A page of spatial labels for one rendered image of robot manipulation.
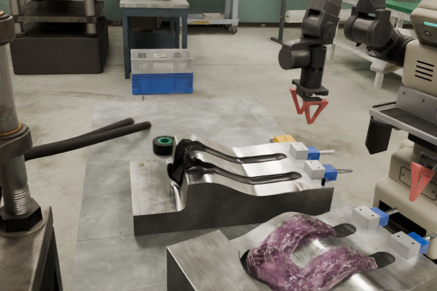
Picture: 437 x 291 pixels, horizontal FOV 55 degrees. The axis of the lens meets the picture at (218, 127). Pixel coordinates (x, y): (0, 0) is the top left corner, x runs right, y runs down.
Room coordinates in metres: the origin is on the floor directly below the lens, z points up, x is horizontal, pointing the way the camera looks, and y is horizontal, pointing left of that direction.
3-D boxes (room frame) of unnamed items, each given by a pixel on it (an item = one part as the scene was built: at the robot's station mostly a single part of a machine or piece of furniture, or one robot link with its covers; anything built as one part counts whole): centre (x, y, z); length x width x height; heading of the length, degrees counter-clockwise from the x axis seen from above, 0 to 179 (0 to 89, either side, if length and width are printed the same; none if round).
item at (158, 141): (1.24, 0.17, 0.82); 0.08 x 0.08 x 0.04
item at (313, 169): (0.99, -0.30, 0.89); 0.13 x 0.05 x 0.05; 104
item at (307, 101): (1.06, -0.24, 1.05); 0.07 x 0.07 x 0.09; 14
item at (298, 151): (1.09, -0.28, 0.89); 0.13 x 0.05 x 0.05; 104
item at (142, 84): (4.13, 0.61, 0.11); 0.61 x 0.41 x 0.22; 101
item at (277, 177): (0.97, -0.04, 0.92); 0.35 x 0.16 x 0.09; 104
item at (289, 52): (1.06, -0.21, 1.21); 0.11 x 0.09 x 0.12; 122
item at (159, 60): (4.13, 0.60, 0.28); 0.61 x 0.41 x 0.15; 101
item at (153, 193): (0.98, -0.03, 0.87); 0.50 x 0.26 x 0.14; 104
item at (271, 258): (0.66, -0.19, 0.90); 0.26 x 0.18 x 0.08; 121
